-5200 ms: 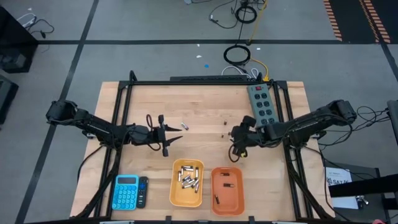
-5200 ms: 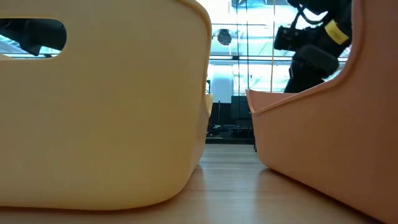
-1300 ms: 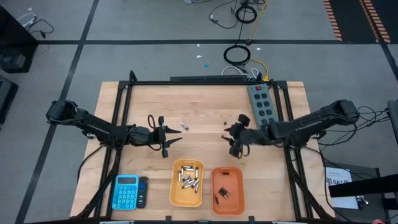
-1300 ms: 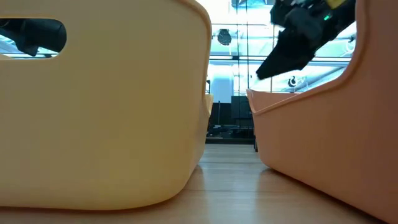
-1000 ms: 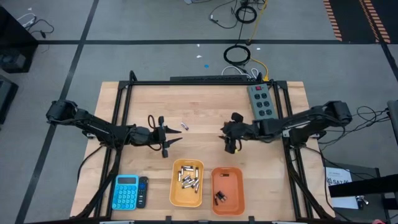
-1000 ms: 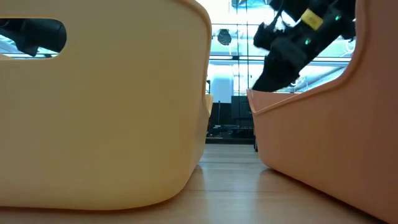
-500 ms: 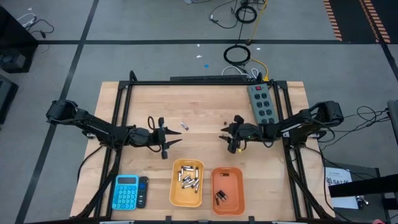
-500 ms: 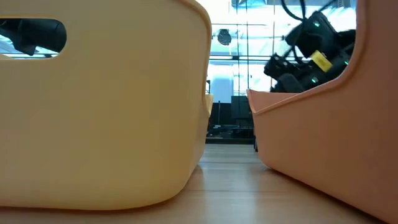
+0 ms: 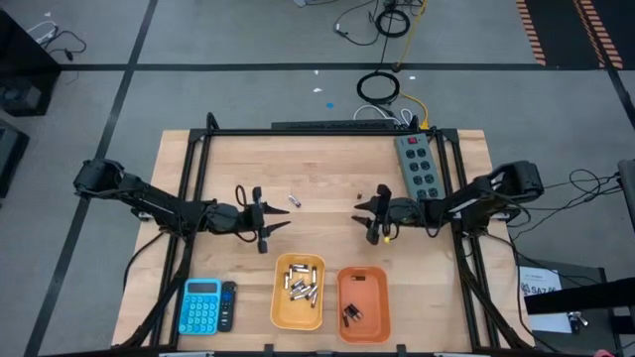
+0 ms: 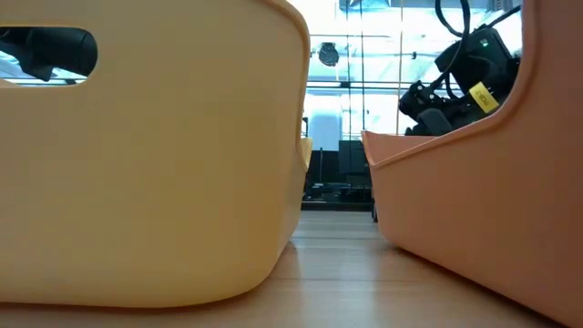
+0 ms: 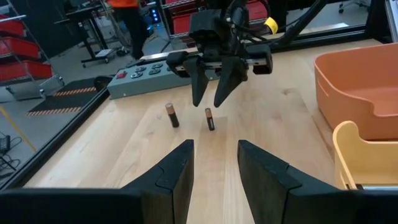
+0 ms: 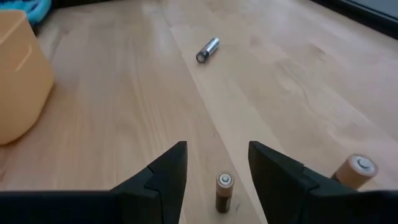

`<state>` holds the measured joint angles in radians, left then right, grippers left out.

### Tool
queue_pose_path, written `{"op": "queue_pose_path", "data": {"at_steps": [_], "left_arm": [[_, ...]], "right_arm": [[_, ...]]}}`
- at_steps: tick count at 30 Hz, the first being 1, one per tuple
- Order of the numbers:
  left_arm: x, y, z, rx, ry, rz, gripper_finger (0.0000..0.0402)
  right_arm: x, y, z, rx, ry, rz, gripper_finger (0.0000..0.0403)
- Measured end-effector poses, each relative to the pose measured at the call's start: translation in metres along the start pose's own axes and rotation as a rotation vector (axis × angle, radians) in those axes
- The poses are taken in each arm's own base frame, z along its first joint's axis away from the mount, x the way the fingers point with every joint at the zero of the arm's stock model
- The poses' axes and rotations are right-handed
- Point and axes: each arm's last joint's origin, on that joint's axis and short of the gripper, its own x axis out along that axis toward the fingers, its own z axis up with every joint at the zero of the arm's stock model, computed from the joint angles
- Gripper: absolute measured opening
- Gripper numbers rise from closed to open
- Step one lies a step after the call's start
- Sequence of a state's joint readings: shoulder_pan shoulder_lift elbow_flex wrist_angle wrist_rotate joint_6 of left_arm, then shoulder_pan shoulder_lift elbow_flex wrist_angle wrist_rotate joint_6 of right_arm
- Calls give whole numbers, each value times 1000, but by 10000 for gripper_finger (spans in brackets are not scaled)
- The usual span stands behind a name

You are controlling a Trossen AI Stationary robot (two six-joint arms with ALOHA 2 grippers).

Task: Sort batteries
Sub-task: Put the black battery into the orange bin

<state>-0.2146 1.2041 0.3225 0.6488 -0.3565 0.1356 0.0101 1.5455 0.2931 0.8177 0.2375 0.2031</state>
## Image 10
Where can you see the yellow plastic bin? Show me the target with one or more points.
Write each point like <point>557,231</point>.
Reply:
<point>159,182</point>

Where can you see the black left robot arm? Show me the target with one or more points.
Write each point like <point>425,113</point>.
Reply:
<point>59,50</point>

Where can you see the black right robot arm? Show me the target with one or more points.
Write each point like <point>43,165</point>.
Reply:
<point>478,59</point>

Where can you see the yellow tag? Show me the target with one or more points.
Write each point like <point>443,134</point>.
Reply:
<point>483,97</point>

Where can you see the black cabinet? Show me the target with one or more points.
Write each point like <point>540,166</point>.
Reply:
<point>350,159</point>

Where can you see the orange plastic bin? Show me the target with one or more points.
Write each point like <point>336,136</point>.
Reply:
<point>478,205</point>

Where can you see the round black object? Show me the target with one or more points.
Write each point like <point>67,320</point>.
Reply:
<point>328,54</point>

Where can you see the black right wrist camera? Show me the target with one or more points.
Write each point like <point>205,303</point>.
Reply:
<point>426,98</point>

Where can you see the black aluminium table frame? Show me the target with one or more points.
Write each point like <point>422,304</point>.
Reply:
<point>337,206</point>

